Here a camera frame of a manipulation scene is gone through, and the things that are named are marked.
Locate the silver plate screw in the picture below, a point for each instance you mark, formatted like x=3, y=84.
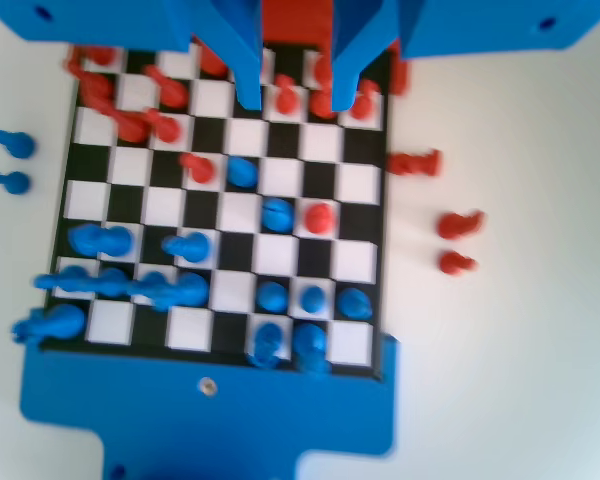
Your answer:
x=207, y=386

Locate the blue arm base plate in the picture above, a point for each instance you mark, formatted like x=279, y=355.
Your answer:
x=180, y=425

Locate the blue chess bishop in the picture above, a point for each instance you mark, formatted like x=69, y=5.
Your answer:
x=277, y=215
x=195, y=248

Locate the red board end plate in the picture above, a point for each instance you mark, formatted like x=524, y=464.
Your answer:
x=297, y=20

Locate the red chess queen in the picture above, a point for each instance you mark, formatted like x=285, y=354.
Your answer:
x=212, y=62

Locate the black and white chessboard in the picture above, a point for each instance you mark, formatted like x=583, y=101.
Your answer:
x=240, y=212

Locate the blue chess rook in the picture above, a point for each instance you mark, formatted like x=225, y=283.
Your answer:
x=269, y=340
x=62, y=320

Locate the red chess rook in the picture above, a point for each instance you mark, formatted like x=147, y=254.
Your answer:
x=324, y=70
x=100, y=55

